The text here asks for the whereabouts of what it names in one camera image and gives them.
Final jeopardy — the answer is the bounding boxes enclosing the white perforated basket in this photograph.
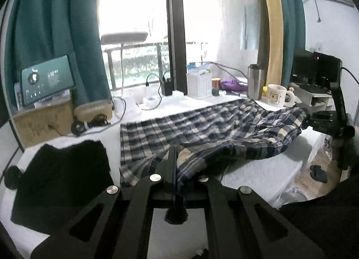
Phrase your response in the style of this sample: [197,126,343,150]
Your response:
[186,70,212,99]

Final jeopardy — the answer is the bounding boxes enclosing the black power adapter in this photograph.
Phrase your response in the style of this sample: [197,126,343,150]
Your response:
[161,77,173,96]

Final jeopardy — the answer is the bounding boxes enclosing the teal and yellow right curtain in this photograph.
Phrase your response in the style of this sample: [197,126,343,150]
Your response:
[257,0,305,87]

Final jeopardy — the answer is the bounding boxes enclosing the white cylindrical cup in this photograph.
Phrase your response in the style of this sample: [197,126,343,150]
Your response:
[122,92,136,111]

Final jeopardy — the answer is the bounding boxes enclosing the coiled black cable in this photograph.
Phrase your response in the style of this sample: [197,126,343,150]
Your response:
[48,113,111,138]

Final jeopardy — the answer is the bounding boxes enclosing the blue plaid pants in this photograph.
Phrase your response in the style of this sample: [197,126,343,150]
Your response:
[119,99,309,187]

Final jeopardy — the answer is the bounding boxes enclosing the brown cardboard box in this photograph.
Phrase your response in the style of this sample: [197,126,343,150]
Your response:
[13,100,74,148]

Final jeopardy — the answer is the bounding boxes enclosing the grey desk lamp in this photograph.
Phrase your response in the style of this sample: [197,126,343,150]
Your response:
[100,32,148,95]

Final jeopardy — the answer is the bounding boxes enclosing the teal screen tablet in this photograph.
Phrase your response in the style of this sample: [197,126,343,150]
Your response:
[20,55,75,106]

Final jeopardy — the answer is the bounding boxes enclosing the black monitor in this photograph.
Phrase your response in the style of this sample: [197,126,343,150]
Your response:
[290,48,342,94]

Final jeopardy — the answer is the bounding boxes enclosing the teal left curtain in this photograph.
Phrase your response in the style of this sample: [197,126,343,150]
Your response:
[4,0,111,108]

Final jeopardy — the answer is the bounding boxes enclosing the black folded garment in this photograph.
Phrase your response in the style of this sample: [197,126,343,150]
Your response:
[11,140,113,235]

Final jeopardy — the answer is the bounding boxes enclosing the purple cloth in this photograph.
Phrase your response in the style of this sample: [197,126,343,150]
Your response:
[221,79,248,93]

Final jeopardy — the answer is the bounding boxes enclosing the small yellow bottle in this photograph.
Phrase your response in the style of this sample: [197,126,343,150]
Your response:
[262,86,268,98]

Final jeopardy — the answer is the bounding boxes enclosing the beige oval container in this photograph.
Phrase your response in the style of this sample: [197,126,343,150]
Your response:
[74,99,113,122]

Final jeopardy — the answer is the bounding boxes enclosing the white printed mug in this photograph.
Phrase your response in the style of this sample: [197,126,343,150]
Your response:
[267,84,295,108]

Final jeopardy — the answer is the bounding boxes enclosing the stainless steel tumbler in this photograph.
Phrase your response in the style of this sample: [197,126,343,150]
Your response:
[248,64,266,100]

